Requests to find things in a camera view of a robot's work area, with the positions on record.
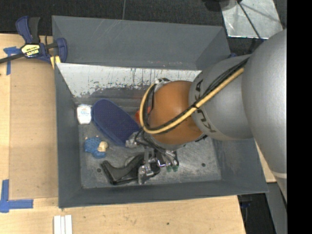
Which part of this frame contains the black angled tool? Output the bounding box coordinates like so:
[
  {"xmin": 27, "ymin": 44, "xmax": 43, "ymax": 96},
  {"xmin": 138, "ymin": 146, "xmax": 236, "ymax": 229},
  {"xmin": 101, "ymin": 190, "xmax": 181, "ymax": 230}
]
[{"xmin": 100, "ymin": 154, "xmax": 145, "ymax": 186}]

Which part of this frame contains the grey metal bin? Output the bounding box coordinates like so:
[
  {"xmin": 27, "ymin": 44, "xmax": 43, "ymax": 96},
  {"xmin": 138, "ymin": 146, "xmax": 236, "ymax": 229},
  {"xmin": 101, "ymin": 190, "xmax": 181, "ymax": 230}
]
[{"xmin": 51, "ymin": 15, "xmax": 269, "ymax": 209}]

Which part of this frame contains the orange-red round object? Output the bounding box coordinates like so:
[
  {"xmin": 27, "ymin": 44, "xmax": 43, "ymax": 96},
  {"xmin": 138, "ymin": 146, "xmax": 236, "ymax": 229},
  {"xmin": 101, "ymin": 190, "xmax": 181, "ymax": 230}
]
[{"xmin": 135, "ymin": 107, "xmax": 152, "ymax": 127}]

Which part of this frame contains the blue toy with cream face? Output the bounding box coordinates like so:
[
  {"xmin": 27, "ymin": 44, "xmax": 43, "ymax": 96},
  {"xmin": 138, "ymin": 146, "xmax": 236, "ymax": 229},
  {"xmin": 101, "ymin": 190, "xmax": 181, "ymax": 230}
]
[{"xmin": 83, "ymin": 136, "xmax": 109, "ymax": 159}]

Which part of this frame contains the white small packet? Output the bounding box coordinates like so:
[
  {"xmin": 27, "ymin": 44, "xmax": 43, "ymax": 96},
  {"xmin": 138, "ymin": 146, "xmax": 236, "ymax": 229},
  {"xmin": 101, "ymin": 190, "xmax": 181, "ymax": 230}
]
[{"xmin": 77, "ymin": 104, "xmax": 93, "ymax": 125}]

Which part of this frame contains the dark blue oval sponge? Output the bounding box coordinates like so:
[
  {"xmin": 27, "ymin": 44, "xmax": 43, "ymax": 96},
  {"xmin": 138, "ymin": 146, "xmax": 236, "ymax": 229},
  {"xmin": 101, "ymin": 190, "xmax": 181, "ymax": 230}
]
[{"xmin": 92, "ymin": 98, "xmax": 141, "ymax": 147}]

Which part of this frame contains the pale brown flat board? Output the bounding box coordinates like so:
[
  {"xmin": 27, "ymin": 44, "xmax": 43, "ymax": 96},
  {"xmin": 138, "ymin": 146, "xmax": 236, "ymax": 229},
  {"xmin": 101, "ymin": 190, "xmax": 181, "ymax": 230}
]
[{"xmin": 9, "ymin": 35, "xmax": 59, "ymax": 200}]

